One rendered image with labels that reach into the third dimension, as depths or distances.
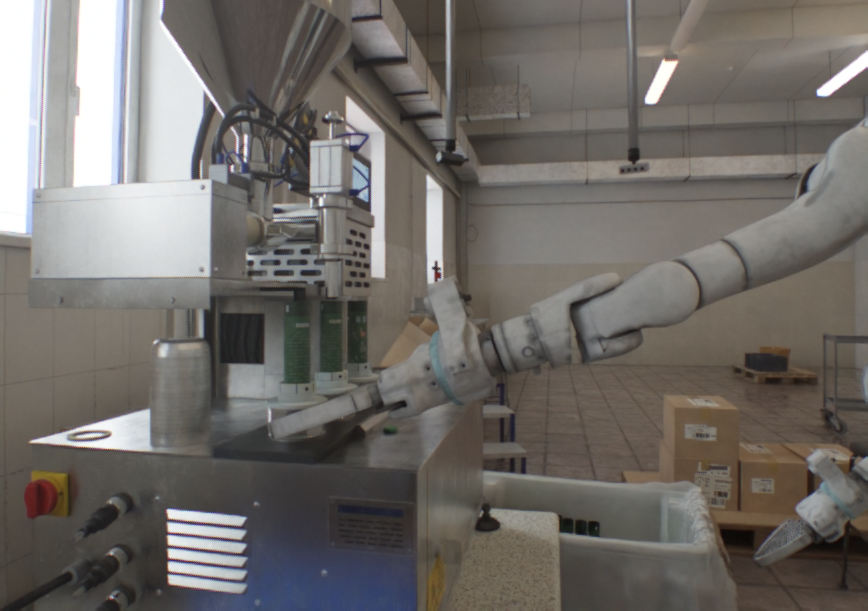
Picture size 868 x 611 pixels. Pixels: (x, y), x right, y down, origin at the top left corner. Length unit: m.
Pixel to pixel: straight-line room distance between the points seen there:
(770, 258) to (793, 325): 11.03
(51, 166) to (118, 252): 2.32
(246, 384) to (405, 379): 0.50
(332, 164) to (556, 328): 0.38
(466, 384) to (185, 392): 0.33
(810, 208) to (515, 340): 0.34
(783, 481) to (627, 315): 2.79
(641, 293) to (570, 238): 10.42
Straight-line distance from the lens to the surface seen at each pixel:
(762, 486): 3.35
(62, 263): 0.85
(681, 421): 3.20
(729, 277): 0.68
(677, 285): 0.63
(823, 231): 0.73
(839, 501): 1.40
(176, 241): 0.75
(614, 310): 0.62
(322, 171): 0.82
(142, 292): 0.77
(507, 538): 1.19
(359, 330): 0.91
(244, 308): 1.07
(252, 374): 1.07
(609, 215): 11.12
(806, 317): 11.79
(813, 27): 8.27
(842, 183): 0.75
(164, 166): 3.46
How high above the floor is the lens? 1.20
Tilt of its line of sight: 1 degrees up
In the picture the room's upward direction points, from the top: straight up
